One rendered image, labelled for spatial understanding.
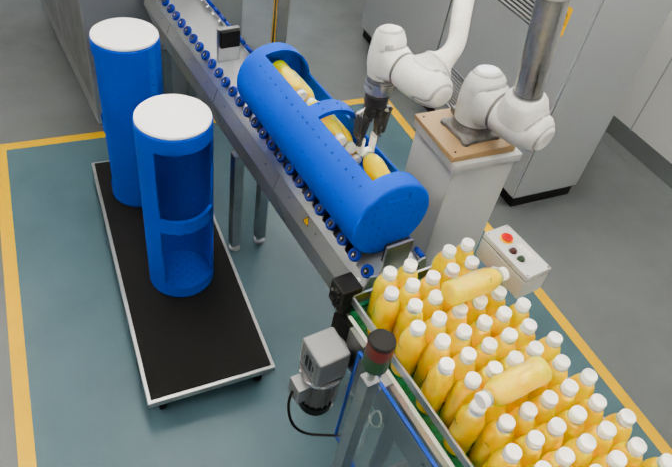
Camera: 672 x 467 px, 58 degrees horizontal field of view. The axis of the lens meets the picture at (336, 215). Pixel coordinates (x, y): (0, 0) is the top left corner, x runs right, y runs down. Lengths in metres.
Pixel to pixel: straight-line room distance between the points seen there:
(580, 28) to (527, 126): 1.14
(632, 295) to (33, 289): 3.06
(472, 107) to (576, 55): 1.07
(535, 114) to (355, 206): 0.76
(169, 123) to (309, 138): 0.55
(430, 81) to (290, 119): 0.59
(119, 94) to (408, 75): 1.48
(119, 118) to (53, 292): 0.87
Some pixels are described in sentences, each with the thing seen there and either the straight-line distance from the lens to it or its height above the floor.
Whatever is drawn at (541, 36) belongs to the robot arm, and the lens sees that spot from 2.07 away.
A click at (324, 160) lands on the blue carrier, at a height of 1.17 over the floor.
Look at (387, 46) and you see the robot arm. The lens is 1.76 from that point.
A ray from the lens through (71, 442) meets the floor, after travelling 2.70.
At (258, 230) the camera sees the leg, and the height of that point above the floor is 0.10.
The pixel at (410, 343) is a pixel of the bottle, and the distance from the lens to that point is 1.65.
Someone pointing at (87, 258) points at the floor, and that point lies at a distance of 3.23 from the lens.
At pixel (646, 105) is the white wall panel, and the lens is 4.70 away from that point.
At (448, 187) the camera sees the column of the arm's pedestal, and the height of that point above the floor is 0.88.
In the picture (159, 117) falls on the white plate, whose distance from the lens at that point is 2.30.
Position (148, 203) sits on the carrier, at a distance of 2.46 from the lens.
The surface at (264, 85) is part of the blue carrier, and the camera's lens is 2.23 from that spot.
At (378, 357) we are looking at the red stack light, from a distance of 1.39.
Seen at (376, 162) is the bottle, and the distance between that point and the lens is 1.96.
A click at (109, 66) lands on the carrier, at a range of 2.76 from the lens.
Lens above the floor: 2.37
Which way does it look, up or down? 43 degrees down
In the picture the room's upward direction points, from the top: 11 degrees clockwise
